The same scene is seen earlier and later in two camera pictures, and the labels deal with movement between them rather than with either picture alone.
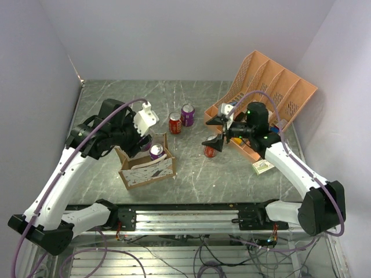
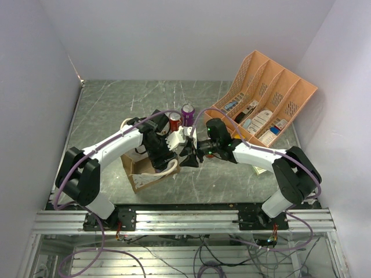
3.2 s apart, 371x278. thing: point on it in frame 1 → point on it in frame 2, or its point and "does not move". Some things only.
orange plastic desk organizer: (264, 81) does not move
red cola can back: (175, 123) does not move
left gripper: (132, 148) → (158, 161)
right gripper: (217, 143) → (191, 160)
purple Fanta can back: (187, 114) does not move
